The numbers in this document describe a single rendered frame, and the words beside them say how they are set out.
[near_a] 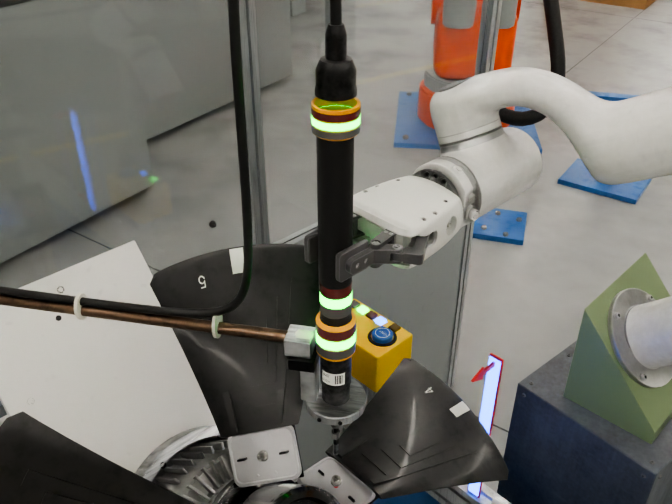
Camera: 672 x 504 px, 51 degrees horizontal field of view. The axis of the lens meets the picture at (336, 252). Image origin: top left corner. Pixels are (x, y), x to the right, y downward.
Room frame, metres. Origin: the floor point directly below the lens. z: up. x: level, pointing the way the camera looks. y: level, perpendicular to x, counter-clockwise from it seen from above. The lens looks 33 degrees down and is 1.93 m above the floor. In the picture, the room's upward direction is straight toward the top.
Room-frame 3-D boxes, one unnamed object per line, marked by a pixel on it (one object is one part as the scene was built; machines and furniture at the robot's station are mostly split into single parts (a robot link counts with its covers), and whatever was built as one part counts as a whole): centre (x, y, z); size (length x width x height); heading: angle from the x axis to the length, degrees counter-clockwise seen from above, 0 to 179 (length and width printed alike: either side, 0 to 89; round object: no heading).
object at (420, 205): (0.66, -0.08, 1.54); 0.11 x 0.10 x 0.07; 134
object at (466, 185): (0.70, -0.12, 1.54); 0.09 x 0.03 x 0.08; 44
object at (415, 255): (0.61, -0.08, 1.54); 0.08 x 0.06 x 0.01; 14
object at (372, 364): (1.04, -0.06, 1.02); 0.16 x 0.10 x 0.11; 44
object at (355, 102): (0.58, 0.00, 1.69); 0.04 x 0.04 x 0.03
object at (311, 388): (0.58, 0.01, 1.38); 0.09 x 0.07 x 0.10; 79
